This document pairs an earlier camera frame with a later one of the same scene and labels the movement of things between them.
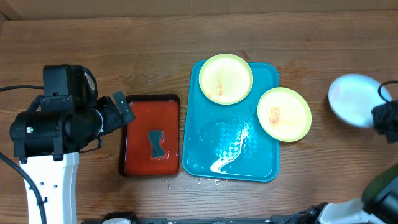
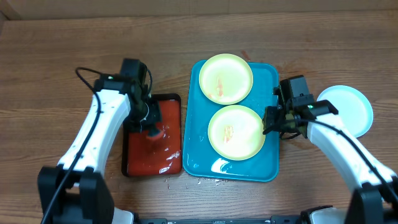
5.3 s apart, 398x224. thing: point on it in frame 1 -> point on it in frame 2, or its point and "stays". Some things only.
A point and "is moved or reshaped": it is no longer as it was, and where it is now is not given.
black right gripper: (384, 117) -> (269, 118)
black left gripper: (114, 119) -> (154, 105)
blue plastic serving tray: (226, 141) stays
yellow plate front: (284, 114) is moved or reshaped
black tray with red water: (152, 112) stays
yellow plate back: (226, 79) stays
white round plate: (353, 97) is moved or reshaped
